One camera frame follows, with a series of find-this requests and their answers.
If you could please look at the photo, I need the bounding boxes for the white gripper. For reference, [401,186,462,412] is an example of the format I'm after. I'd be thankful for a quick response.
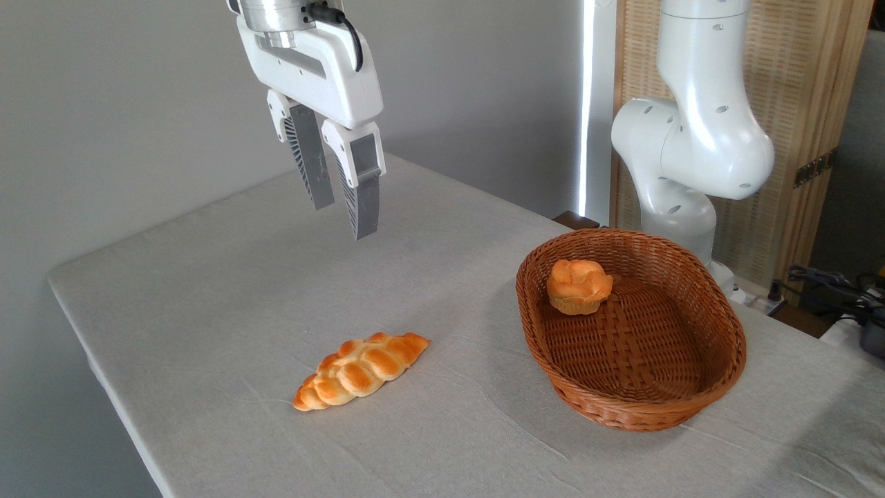
[235,14,386,241]

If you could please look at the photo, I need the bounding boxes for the long braided bread loaf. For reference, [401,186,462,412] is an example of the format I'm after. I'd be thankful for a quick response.
[292,332,430,412]

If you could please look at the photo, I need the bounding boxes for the round bread bun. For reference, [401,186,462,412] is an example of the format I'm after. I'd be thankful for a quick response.
[546,259,614,316]

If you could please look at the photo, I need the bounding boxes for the brown oval wicker basket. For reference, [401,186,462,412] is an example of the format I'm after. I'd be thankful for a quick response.
[515,228,747,433]

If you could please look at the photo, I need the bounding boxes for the grey tablecloth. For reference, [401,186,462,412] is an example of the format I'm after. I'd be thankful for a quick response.
[47,152,885,498]

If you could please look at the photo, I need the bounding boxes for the white power strip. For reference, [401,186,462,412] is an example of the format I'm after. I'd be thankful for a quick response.
[732,285,789,317]

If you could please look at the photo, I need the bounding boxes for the wooden rattan folding screen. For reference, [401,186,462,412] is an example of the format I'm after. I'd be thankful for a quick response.
[611,0,876,288]

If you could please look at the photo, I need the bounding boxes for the dark metal screen hinge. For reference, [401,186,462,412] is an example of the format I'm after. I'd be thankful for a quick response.
[793,148,838,188]

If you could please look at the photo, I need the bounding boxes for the dark grey box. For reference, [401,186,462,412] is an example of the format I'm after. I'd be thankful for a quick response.
[859,321,885,360]

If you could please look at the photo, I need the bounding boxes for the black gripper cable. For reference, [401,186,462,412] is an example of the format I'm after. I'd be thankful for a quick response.
[307,3,364,73]

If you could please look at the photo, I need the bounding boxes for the white door frame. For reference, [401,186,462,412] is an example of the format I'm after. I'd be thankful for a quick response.
[578,0,617,226]

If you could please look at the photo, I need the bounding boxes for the black cable bundle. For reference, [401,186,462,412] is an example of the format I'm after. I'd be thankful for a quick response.
[769,264,885,327]

